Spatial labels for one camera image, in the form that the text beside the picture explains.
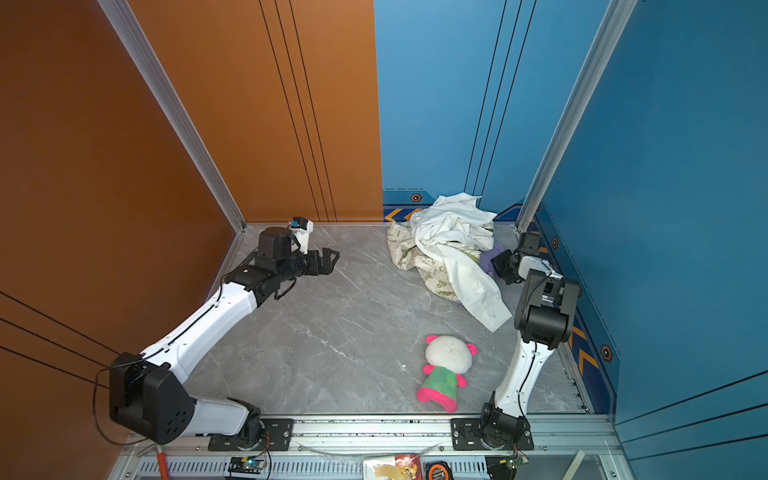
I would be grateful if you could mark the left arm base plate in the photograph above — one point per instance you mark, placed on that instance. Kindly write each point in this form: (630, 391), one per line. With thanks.
(272, 434)

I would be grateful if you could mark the left aluminium corner post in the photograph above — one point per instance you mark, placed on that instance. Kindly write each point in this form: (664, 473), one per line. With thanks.
(128, 29)

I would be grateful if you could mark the pink green plush toy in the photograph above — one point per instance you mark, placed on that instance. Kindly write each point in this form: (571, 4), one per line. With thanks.
(448, 359)

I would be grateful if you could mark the aluminium corner post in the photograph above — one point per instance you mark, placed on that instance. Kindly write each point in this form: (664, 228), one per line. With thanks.
(128, 29)
(606, 39)

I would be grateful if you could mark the black orange tape measure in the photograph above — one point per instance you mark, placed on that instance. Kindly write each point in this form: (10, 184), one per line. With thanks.
(438, 470)

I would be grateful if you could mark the right aluminium corner post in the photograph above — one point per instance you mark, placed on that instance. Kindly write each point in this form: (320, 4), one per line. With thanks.
(606, 39)

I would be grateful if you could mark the aluminium front rail frame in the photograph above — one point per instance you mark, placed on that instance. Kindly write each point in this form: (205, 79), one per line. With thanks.
(335, 447)

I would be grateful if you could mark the small right circuit board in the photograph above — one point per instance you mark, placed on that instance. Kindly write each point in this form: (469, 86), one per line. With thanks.
(516, 460)

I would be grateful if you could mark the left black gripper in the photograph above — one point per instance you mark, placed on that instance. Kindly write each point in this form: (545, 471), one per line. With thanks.
(315, 268)

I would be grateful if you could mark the green circuit board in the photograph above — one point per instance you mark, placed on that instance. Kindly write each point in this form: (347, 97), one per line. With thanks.
(247, 467)

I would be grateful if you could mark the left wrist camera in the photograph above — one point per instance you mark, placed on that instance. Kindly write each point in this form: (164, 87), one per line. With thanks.
(301, 229)

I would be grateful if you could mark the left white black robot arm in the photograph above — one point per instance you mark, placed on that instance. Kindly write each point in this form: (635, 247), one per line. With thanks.
(147, 393)

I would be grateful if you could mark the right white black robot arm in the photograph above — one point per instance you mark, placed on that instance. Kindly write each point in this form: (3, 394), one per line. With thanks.
(544, 318)

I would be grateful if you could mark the red handled tool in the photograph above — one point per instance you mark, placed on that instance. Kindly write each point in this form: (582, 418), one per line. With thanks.
(160, 457)

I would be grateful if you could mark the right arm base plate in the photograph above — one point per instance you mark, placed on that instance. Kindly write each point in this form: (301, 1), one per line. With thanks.
(465, 433)

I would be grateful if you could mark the red beige box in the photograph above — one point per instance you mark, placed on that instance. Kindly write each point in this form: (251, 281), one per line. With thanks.
(393, 467)

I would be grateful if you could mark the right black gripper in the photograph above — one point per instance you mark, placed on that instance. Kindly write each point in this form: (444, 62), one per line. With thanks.
(499, 261)

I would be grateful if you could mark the purple cloth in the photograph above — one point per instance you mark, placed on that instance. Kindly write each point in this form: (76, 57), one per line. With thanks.
(486, 257)

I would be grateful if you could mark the white crumpled cloth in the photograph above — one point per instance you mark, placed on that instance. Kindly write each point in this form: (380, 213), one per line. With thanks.
(449, 231)

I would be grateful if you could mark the cream green printed cloth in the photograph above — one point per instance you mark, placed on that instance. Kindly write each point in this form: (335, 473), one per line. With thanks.
(406, 255)

